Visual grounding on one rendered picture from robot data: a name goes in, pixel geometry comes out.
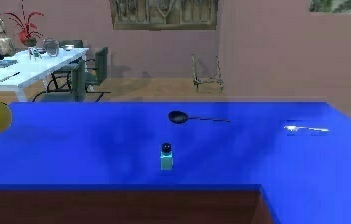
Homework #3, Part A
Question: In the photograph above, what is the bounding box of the black ladle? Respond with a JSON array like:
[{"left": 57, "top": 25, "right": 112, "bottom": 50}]
[{"left": 167, "top": 110, "right": 231, "bottom": 125}]

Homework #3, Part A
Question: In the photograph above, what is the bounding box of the light blue shaker black cap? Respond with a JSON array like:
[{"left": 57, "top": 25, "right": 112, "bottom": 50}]
[{"left": 159, "top": 142, "right": 174, "bottom": 172}]

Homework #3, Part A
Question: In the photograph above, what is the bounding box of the blue topped wooden counter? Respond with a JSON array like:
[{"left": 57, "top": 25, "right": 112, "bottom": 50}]
[{"left": 0, "top": 101, "right": 351, "bottom": 224}]

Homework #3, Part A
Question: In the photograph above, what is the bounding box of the dark green chair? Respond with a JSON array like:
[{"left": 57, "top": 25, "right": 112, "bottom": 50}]
[
  {"left": 54, "top": 46, "right": 110, "bottom": 93},
  {"left": 58, "top": 39, "right": 84, "bottom": 49},
  {"left": 32, "top": 59, "right": 112, "bottom": 103}
]

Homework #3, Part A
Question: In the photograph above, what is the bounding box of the silver spoon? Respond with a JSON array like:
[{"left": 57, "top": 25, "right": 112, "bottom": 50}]
[{"left": 283, "top": 124, "right": 330, "bottom": 133}]

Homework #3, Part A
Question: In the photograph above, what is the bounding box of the clear glass bowl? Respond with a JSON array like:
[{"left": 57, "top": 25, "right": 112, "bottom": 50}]
[{"left": 42, "top": 37, "right": 61, "bottom": 58}]

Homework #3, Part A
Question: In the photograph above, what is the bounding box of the white dining table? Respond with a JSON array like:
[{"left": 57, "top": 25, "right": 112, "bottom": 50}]
[{"left": 0, "top": 47, "right": 90, "bottom": 103}]

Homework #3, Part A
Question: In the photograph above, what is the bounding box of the small glass cup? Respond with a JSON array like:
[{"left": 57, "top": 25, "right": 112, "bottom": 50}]
[{"left": 27, "top": 47, "right": 43, "bottom": 61}]

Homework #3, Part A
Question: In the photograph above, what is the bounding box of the red house plant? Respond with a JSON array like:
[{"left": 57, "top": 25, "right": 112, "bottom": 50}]
[{"left": 3, "top": 0, "right": 45, "bottom": 48}]

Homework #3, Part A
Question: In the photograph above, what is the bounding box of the dark pencil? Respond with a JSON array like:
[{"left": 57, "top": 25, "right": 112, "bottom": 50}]
[{"left": 0, "top": 71, "right": 21, "bottom": 84}]

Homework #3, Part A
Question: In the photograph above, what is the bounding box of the grey blue book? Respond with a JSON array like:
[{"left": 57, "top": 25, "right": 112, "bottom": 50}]
[{"left": 0, "top": 59, "right": 19, "bottom": 69}]

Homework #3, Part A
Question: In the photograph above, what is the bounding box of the pale statue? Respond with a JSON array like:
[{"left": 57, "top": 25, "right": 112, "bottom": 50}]
[{"left": 0, "top": 10, "right": 17, "bottom": 57}]

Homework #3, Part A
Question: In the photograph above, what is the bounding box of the brass wire stand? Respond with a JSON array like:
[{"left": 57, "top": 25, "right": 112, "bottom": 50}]
[{"left": 191, "top": 53, "right": 225, "bottom": 93}]

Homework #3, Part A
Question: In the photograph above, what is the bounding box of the green framed wall picture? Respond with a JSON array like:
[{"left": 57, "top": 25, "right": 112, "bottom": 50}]
[{"left": 308, "top": 0, "right": 351, "bottom": 15}]

